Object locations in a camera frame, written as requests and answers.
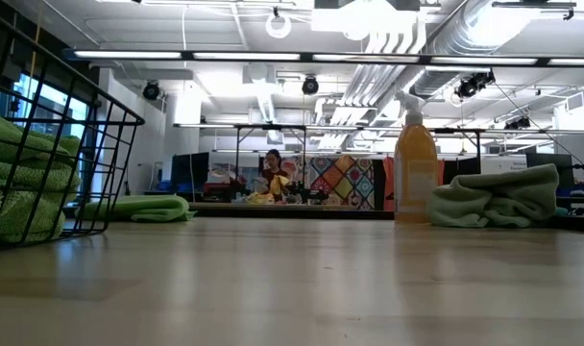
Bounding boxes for yellow cloth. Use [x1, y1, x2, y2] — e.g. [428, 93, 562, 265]
[245, 190, 276, 205]
[268, 174, 292, 197]

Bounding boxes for black ceiling spotlight cluster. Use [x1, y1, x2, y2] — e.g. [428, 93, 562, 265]
[454, 70, 496, 100]

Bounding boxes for black background table frame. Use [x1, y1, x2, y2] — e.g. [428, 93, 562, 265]
[174, 123, 485, 167]

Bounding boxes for colourful patchwork quilt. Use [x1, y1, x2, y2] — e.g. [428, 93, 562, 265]
[281, 154, 376, 211]

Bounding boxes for orange spray bottle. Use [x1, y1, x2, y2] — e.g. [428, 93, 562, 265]
[393, 89, 440, 225]

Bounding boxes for silver ventilation duct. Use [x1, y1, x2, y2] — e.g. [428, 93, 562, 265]
[409, 0, 538, 100]

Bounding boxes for black computer monitor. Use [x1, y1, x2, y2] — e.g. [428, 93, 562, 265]
[170, 152, 210, 193]
[525, 152, 574, 170]

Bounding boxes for white sign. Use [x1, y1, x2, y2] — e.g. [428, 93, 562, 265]
[480, 156, 528, 176]

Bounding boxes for white hanging ring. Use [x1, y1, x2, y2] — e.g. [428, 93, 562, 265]
[265, 12, 293, 39]

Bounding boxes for black wire basket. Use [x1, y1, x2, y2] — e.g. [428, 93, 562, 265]
[0, 7, 147, 254]

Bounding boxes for pale green microfiber towel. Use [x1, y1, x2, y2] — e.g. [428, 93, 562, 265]
[425, 162, 561, 230]

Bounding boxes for black partition panel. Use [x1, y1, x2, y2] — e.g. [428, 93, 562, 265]
[444, 158, 480, 186]

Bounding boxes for black overhead light bar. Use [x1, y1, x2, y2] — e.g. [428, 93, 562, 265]
[62, 46, 584, 68]

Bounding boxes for green cloths in basket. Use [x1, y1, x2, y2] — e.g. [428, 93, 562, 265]
[0, 71, 90, 193]

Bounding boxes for person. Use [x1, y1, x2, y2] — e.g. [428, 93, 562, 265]
[258, 147, 292, 204]

